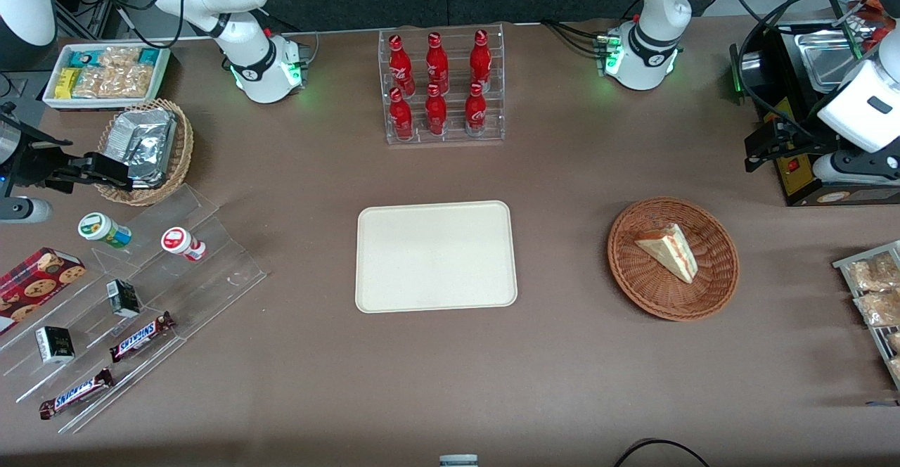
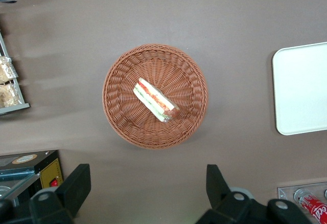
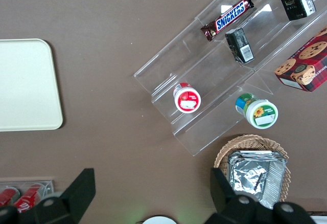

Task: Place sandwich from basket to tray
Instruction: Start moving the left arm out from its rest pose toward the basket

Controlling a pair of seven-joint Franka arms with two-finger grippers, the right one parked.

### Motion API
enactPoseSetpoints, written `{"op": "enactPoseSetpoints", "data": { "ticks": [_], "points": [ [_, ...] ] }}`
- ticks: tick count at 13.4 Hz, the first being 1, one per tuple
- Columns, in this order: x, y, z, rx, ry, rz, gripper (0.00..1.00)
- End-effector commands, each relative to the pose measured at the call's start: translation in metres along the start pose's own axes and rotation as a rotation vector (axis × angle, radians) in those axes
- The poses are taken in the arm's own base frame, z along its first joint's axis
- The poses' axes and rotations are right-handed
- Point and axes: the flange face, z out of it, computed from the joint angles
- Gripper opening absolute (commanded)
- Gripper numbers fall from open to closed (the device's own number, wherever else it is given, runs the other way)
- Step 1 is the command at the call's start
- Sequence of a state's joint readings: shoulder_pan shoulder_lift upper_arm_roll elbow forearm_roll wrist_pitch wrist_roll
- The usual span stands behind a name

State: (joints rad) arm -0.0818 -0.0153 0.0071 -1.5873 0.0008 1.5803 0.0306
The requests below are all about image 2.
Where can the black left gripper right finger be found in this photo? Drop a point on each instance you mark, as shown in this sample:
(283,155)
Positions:
(219,196)

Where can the black appliance with yellow panel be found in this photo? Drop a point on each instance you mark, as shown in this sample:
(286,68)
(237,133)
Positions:
(25,165)

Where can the sandwich with lettuce tomato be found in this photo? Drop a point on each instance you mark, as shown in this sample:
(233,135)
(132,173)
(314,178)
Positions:
(155,100)

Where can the round brown wicker basket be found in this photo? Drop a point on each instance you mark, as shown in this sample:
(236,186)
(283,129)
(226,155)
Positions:
(127,116)

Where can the grey metal shelf rack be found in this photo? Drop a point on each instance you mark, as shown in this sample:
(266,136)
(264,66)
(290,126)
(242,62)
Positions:
(20,98)

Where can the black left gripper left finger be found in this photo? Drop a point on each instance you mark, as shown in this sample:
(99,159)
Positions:
(69,193)

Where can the thin dark blue object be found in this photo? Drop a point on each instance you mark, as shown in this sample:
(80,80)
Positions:
(7,1)

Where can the red cola bottle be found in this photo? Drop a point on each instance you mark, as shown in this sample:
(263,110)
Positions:
(313,204)

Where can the white plastic tray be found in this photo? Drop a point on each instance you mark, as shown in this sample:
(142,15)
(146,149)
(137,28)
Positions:
(301,88)

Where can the clear bagged snack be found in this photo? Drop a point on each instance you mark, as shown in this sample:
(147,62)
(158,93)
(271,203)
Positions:
(6,69)
(9,96)

